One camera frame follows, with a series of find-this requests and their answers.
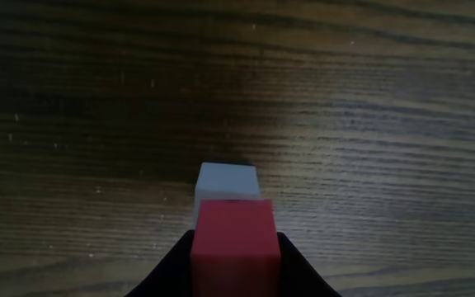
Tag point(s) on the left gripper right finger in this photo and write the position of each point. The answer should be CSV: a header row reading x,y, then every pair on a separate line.
x,y
299,278

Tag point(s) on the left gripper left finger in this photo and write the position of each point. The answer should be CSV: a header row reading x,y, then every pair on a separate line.
x,y
171,276

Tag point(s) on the red cube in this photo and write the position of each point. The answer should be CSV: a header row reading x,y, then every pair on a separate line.
x,y
235,247

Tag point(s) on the white cube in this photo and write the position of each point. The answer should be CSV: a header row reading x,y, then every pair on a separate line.
x,y
227,179

